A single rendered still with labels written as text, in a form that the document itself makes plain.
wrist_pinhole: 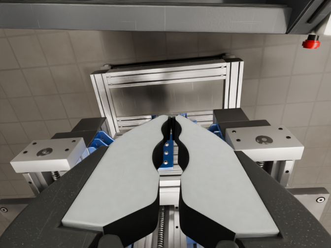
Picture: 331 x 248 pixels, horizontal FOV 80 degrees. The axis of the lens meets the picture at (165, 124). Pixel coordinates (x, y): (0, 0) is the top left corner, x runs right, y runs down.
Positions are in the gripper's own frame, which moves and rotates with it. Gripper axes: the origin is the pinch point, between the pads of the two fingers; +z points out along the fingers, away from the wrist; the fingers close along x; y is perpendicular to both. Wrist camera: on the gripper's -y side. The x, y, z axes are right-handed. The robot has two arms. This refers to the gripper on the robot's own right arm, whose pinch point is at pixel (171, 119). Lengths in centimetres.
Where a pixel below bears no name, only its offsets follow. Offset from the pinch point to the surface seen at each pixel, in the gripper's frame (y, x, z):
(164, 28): -3.6, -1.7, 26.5
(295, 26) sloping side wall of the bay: -4.3, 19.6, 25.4
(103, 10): -6.1, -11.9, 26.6
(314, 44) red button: 0, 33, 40
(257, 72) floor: 27, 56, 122
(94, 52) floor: 17, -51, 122
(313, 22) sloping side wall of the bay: -5.0, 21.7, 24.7
